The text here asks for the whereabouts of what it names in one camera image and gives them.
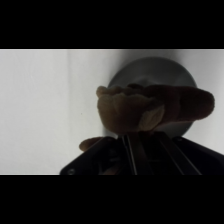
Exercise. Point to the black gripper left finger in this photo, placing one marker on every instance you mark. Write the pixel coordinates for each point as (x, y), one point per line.
(132, 155)

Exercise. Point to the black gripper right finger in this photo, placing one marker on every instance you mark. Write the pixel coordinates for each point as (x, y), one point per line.
(176, 156)

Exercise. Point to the brown plush deer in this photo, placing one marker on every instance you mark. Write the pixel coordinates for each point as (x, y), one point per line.
(133, 111)

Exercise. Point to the grey bowl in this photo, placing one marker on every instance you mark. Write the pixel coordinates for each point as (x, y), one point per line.
(153, 71)

